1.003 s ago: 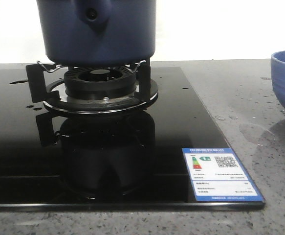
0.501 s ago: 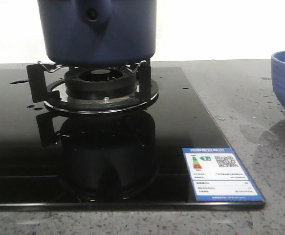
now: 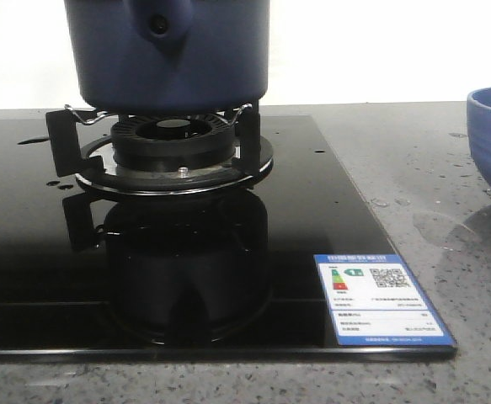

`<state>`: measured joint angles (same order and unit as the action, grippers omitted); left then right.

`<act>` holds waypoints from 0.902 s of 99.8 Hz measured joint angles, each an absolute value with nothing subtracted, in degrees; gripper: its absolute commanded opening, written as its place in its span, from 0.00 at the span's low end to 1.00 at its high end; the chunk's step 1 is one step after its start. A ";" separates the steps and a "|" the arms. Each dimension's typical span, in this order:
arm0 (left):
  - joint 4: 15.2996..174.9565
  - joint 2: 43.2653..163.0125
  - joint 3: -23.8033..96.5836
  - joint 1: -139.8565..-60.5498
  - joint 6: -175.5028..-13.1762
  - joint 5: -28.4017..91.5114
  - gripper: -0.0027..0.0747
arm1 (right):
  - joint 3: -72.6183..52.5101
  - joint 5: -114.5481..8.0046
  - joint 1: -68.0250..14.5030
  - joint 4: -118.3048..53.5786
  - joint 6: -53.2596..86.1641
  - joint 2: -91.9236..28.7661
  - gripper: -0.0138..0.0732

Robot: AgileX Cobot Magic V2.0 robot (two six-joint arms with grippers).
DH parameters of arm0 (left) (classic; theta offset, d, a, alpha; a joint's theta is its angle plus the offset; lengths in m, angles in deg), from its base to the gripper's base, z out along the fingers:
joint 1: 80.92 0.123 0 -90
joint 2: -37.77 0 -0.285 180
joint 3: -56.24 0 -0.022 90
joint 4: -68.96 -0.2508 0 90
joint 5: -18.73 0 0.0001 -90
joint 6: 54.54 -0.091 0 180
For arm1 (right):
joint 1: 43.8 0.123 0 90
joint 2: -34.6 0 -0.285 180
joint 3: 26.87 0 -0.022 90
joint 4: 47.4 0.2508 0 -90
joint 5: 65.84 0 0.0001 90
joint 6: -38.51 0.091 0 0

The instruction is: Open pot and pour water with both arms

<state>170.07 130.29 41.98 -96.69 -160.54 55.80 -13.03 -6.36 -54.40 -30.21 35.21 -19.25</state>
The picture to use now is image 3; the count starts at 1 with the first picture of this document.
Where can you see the black pot support grate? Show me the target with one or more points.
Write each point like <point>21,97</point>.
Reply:
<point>94,167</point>

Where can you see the dark blue cooking pot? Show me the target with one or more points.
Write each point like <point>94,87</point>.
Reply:
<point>170,57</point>

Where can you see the black gas burner head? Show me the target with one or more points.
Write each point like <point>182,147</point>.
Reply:
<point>164,144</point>

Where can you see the blue energy rating label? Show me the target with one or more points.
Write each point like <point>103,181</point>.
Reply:
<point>375,300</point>

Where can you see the black glass gas stove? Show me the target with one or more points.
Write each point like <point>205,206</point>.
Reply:
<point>244,275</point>

